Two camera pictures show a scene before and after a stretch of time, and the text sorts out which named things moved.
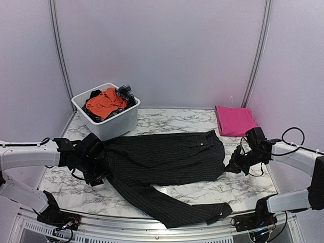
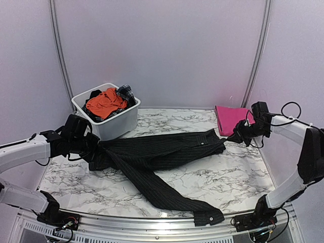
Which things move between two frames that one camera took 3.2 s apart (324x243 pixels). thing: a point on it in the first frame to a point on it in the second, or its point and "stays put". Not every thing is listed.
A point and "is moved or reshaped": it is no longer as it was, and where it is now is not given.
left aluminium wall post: [59, 49] stays put
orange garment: [105, 104] stays put
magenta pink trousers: [233, 121] stays put
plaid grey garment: [125, 92] stays put
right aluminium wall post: [262, 52] stays put
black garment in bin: [93, 94] stays put
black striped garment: [134, 164] is moved or reshaped
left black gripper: [104, 170] to [94, 140]
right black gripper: [234, 166] to [237, 135]
